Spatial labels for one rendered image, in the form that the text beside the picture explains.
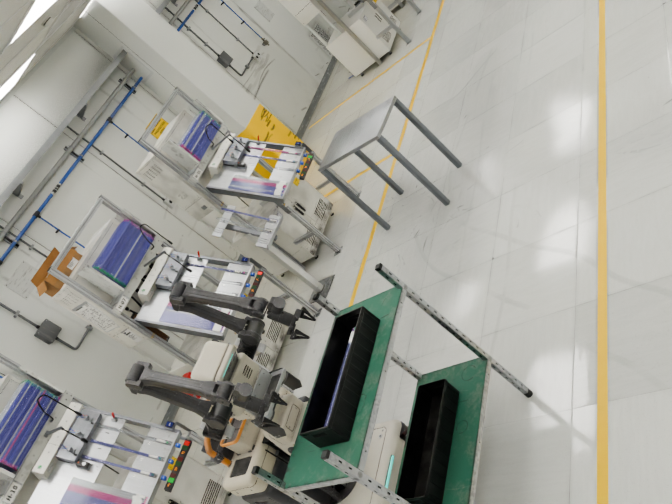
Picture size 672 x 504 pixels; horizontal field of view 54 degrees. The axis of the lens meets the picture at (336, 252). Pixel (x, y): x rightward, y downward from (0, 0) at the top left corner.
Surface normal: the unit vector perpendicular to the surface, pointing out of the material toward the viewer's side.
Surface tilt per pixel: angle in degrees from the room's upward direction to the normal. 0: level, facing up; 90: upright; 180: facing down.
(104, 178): 90
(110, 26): 90
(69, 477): 47
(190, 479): 90
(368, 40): 90
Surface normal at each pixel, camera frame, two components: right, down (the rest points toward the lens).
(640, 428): -0.71, -0.58
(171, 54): 0.66, -0.35
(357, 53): -0.25, 0.73
